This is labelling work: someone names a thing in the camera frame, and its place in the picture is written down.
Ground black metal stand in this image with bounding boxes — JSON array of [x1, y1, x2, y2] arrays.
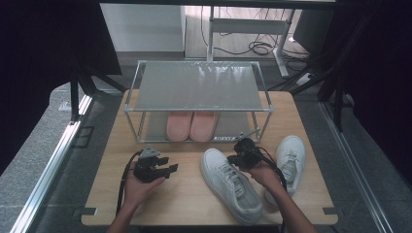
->
[[69, 64, 128, 122], [268, 16, 370, 132]]

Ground white power strip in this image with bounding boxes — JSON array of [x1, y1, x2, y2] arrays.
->
[[295, 72, 316, 86]]

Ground aluminium rail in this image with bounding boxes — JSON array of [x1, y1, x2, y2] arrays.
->
[[319, 101, 395, 233], [9, 93, 93, 233]]

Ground black floor hatch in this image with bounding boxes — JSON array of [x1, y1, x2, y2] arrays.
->
[[75, 125, 95, 149]]

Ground black floor cables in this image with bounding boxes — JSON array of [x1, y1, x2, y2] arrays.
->
[[200, 6, 312, 62]]

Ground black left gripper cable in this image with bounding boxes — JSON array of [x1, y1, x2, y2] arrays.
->
[[115, 150, 144, 216]]

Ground white cabinet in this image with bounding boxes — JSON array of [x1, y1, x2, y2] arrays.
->
[[100, 3, 187, 53]]

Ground dark curtain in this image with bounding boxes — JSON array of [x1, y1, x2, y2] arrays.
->
[[0, 0, 122, 178], [336, 0, 412, 187]]

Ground pink slipper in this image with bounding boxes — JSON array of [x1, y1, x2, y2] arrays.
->
[[165, 111, 194, 143], [189, 111, 219, 143]]

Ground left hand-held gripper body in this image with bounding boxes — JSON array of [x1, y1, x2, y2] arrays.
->
[[133, 146, 163, 184]]

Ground person's left hand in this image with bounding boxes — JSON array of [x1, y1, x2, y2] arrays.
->
[[122, 169, 166, 209]]

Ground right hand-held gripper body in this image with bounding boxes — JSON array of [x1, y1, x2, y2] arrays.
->
[[232, 128, 264, 169]]

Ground person's right hand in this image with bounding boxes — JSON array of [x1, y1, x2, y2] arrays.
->
[[247, 159, 284, 196]]

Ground dark box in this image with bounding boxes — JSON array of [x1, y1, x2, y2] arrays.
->
[[292, 9, 335, 56]]

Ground white desk frame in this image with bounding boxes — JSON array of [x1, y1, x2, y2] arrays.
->
[[206, 6, 296, 79]]

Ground white sneaker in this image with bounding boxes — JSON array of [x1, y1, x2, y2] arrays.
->
[[264, 135, 306, 208], [199, 148, 264, 226]]

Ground two-tier metal shoe rack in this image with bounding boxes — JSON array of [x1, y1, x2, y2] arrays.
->
[[123, 59, 275, 144]]

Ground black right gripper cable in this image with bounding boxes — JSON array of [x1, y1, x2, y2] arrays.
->
[[256, 147, 289, 192]]

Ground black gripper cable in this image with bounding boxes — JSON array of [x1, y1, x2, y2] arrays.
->
[[115, 150, 144, 216], [256, 147, 289, 192]]

